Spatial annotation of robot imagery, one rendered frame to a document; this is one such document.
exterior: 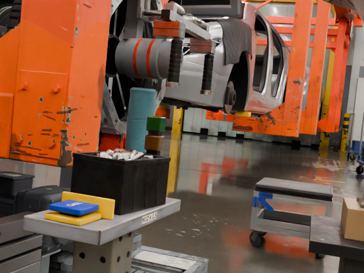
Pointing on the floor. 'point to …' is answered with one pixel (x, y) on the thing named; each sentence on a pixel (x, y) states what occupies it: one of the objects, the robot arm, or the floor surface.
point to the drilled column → (104, 256)
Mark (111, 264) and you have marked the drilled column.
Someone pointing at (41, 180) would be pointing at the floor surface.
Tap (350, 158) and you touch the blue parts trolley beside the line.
